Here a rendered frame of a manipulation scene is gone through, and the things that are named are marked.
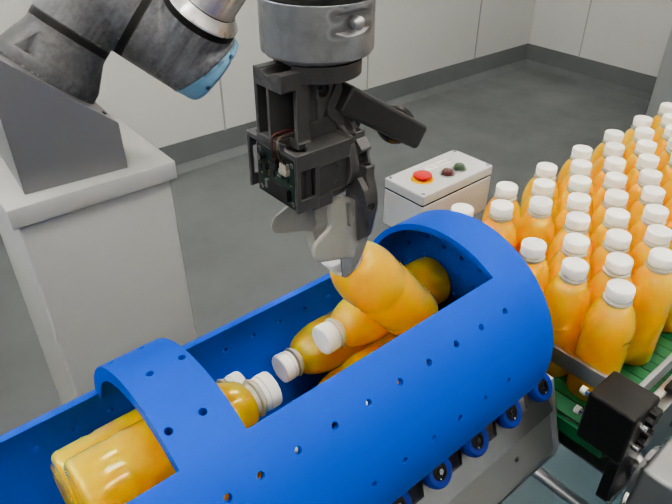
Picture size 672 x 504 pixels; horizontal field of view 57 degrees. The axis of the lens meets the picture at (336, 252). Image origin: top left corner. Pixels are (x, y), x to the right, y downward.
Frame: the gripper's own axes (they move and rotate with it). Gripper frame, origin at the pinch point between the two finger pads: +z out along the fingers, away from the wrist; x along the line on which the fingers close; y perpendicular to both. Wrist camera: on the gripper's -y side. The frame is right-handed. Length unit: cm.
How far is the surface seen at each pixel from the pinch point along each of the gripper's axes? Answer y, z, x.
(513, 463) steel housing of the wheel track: -24.0, 41.4, 12.3
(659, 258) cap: -54, 18, 12
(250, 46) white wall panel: -167, 69, -274
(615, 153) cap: -86, 19, -12
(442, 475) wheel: -9.2, 32.9, 10.5
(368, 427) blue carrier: 5.3, 12.1, 11.1
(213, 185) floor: -115, 130, -241
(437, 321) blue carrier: -7.8, 8.4, 7.6
